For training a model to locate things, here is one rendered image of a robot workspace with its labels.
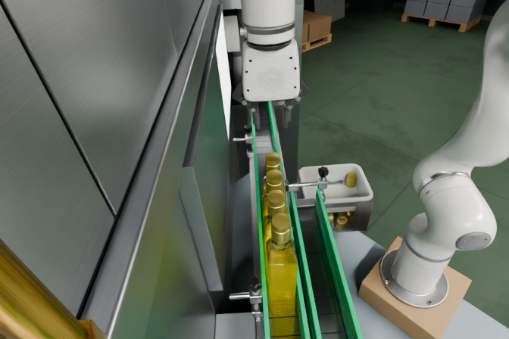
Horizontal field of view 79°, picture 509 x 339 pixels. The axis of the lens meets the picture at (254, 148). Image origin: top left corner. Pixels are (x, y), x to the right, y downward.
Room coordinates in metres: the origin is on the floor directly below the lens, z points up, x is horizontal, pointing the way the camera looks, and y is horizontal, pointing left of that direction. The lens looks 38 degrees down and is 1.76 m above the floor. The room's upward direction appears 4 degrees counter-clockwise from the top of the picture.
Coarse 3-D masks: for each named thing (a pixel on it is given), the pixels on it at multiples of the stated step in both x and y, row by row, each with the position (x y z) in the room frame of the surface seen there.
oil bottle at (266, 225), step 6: (264, 216) 0.41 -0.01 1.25; (264, 222) 0.40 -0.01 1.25; (270, 222) 0.39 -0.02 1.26; (264, 228) 0.39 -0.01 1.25; (270, 228) 0.38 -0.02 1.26; (264, 234) 0.38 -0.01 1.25; (270, 234) 0.37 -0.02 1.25; (264, 240) 0.37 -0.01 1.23; (264, 246) 0.37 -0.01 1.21; (264, 252) 0.38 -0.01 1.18
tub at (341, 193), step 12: (312, 168) 0.81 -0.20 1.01; (336, 168) 0.81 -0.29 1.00; (348, 168) 0.81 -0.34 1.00; (360, 168) 0.79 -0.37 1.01; (300, 180) 0.76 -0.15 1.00; (312, 180) 0.81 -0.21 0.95; (360, 180) 0.76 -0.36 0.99; (312, 192) 0.76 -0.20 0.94; (324, 192) 0.76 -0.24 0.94; (336, 192) 0.75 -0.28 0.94; (348, 192) 0.75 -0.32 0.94; (360, 192) 0.73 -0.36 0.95; (372, 192) 0.68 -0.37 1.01
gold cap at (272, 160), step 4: (272, 152) 0.53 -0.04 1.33; (268, 156) 0.52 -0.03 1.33; (272, 156) 0.51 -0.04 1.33; (276, 156) 0.51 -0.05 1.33; (268, 160) 0.50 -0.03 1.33; (272, 160) 0.50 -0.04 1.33; (276, 160) 0.50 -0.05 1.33; (268, 164) 0.50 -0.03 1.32; (272, 164) 0.50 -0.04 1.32; (276, 164) 0.50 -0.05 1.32; (268, 168) 0.50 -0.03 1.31; (272, 168) 0.50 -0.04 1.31; (276, 168) 0.50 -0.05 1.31
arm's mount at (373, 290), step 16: (400, 240) 0.61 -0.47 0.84; (448, 272) 0.48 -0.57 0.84; (368, 288) 0.45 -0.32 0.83; (384, 288) 0.45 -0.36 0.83; (448, 288) 0.43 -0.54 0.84; (464, 288) 0.43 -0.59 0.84; (384, 304) 0.41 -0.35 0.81; (400, 304) 0.40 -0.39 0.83; (448, 304) 0.39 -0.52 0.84; (400, 320) 0.37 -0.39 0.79; (416, 320) 0.35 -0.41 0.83; (432, 320) 0.35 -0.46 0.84; (448, 320) 0.35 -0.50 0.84; (416, 336) 0.33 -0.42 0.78; (432, 336) 0.31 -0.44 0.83
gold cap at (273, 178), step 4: (268, 172) 0.46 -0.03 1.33; (272, 172) 0.46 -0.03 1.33; (276, 172) 0.46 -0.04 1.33; (280, 172) 0.46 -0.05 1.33; (268, 176) 0.45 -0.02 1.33; (272, 176) 0.45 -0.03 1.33; (276, 176) 0.45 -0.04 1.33; (280, 176) 0.45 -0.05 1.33; (268, 180) 0.44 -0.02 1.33; (272, 180) 0.44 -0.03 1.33; (276, 180) 0.44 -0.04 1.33; (280, 180) 0.44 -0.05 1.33; (268, 184) 0.44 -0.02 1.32; (272, 184) 0.44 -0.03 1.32; (276, 184) 0.44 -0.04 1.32; (280, 184) 0.44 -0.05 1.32; (268, 188) 0.44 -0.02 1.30; (272, 188) 0.44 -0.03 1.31; (276, 188) 0.44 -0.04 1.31; (280, 188) 0.44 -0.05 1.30; (268, 192) 0.44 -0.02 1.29
